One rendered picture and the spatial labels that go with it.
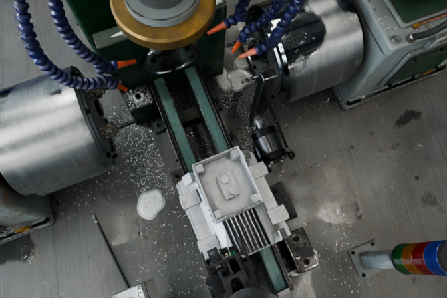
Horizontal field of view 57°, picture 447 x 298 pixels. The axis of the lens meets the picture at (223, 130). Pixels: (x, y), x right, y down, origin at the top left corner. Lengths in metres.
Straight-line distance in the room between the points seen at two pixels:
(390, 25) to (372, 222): 0.53
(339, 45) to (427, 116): 0.49
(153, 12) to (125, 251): 0.67
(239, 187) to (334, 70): 0.35
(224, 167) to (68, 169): 0.32
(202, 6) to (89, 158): 0.39
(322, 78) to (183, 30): 0.39
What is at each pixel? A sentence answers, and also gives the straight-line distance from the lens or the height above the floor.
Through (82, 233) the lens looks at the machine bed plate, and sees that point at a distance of 1.18.
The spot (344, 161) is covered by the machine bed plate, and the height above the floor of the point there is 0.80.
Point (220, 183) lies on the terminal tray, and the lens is 0.81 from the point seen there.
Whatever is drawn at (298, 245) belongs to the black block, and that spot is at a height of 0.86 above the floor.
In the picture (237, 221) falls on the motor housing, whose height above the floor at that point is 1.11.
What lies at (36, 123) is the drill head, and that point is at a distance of 0.88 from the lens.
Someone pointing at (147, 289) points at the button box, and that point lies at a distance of 0.87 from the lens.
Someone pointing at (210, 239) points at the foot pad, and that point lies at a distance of 0.85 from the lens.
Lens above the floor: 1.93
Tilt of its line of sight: 72 degrees down
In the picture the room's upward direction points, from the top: 4 degrees clockwise
